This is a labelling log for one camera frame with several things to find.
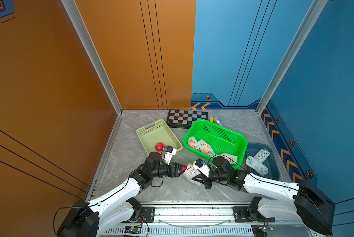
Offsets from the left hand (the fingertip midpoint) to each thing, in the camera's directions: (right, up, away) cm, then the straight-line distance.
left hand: (186, 167), depth 76 cm
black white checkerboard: (0, +26, +36) cm, 44 cm away
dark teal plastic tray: (+51, -6, +9) cm, 52 cm away
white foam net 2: (+43, -3, +7) cm, 43 cm away
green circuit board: (-26, -30, -3) cm, 40 cm away
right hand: (+4, -6, +1) cm, 8 cm away
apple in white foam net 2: (+13, +7, +16) cm, 22 cm away
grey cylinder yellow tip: (+23, +25, +35) cm, 49 cm away
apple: (+2, -2, -3) cm, 4 cm away
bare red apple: (-17, +8, +18) cm, 26 cm away
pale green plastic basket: (-19, +16, +30) cm, 39 cm away
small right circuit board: (+38, -27, -6) cm, 47 cm away
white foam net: (+47, +3, +13) cm, 49 cm away
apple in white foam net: (+5, +10, +17) cm, 21 cm away
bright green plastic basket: (+25, +11, +27) cm, 38 cm away
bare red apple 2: (-10, +11, -3) cm, 15 cm away
